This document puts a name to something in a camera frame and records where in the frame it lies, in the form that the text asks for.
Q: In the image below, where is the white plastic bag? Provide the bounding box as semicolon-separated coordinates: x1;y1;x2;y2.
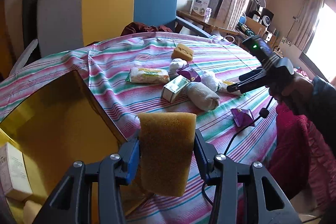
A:
201;71;221;92
168;58;187;75

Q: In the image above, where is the yellow-brown sponge block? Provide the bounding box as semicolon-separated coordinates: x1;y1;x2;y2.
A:
138;113;197;197

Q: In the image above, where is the purple snack packet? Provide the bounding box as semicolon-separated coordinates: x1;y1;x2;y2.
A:
231;108;255;127
177;64;201;82

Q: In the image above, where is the green yellow snack packet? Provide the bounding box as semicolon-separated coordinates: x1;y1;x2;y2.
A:
125;67;170;84

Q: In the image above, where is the dark jacket forearm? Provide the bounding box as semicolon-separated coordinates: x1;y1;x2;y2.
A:
306;76;336;156

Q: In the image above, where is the person's right hand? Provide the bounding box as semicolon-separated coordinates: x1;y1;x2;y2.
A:
266;73;313;116

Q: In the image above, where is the wooden side desk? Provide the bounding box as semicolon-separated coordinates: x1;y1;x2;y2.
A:
177;10;239;36

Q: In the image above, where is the rolled beige sock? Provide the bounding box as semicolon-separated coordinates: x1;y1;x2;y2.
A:
185;82;220;111

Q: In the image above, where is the white pink box in storage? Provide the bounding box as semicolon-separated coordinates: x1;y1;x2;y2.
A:
1;142;33;201

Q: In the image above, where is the white blue product box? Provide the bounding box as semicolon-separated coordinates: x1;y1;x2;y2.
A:
189;0;210;16

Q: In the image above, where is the gold cardboard storage box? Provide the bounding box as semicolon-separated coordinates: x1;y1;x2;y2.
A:
1;71;149;223

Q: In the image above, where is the green white small carton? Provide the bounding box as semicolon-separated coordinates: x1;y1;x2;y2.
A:
161;75;190;103

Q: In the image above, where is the striped pink green tablecloth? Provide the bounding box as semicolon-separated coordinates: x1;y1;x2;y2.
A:
0;31;279;224

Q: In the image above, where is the dark red cloth on chair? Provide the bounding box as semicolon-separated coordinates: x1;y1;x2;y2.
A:
121;22;173;36

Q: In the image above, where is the grey yellow blue chair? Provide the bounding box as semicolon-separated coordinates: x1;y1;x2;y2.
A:
10;0;210;75

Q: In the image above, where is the black cable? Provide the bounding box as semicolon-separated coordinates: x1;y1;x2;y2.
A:
201;97;274;206

